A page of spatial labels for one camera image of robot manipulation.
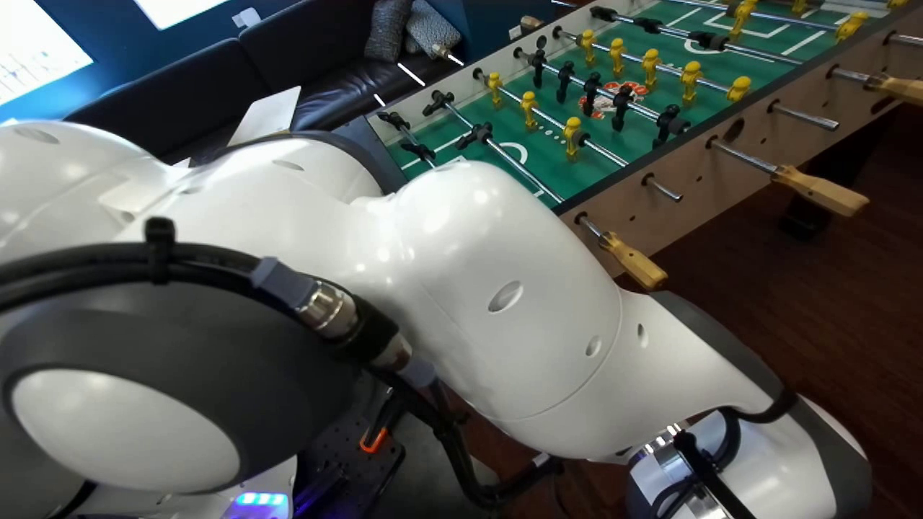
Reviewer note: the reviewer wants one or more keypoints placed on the foosball table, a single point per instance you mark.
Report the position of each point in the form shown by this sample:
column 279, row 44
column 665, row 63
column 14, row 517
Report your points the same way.
column 702, row 205

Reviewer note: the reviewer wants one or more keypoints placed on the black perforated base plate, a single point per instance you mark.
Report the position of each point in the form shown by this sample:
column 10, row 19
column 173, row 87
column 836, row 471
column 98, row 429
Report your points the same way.
column 336, row 466

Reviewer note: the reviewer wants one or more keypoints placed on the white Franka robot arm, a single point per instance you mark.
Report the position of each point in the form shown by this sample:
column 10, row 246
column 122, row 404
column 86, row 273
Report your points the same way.
column 480, row 290

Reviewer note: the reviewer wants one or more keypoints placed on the blue lit control box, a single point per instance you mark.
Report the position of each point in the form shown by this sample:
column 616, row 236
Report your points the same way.
column 274, row 507

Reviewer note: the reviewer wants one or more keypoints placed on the white red foosball ball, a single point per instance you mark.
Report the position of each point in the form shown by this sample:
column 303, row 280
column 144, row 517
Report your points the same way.
column 598, row 105

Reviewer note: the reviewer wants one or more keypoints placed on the black clamp orange trigger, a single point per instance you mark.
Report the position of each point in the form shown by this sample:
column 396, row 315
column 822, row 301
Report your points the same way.
column 375, row 440

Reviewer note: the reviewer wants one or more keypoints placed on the foosball rod five yellow players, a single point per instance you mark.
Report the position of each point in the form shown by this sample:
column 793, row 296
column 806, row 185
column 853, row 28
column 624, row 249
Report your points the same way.
column 691, row 81

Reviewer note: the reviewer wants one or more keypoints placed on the grey patterned pillow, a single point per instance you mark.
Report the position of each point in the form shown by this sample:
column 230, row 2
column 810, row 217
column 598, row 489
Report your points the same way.
column 389, row 31

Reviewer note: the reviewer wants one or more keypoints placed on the foosball rod two yellow players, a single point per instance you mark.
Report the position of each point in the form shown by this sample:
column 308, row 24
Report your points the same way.
column 740, row 12

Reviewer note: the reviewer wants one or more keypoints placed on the foosball rod five black players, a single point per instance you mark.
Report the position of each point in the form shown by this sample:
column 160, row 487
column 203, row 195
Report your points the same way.
column 822, row 192

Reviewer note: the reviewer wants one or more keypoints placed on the foosball rod two black players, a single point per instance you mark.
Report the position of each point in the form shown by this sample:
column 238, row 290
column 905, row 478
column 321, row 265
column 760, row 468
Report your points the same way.
column 636, row 262

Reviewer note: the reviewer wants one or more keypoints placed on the dark sofa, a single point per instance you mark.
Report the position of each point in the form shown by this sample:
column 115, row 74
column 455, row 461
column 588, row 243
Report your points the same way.
column 192, row 87

